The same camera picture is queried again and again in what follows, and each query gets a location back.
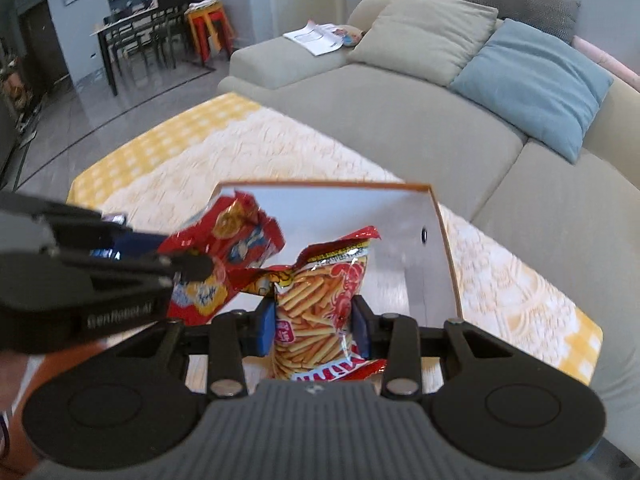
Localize dark grey cushion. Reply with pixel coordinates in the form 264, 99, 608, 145
458, 0, 583, 46

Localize black dining table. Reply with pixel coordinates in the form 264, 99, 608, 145
93, 0, 195, 96

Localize red yellow stools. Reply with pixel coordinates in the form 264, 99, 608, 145
184, 0, 235, 65

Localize pink blanket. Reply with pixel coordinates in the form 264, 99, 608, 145
570, 36, 640, 91

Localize person left hand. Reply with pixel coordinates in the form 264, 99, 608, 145
0, 350, 44, 413

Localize paper booklet on sofa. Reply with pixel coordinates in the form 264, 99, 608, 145
283, 21, 364, 56

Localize yellow checkered lace tablecloth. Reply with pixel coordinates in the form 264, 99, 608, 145
67, 93, 603, 382

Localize blue cushion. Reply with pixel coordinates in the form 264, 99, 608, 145
449, 18, 613, 164

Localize orange stool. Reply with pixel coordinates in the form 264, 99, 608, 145
1, 340, 107, 479

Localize grey-green sofa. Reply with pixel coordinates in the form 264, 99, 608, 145
217, 0, 640, 466

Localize red snack bag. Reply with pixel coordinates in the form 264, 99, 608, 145
158, 191, 285, 326

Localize orange cardboard box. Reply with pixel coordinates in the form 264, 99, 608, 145
184, 179, 464, 396

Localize MIMI stick snack bag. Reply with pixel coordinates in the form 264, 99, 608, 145
240, 224, 388, 384

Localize beige cushion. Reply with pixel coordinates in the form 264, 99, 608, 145
349, 0, 498, 87

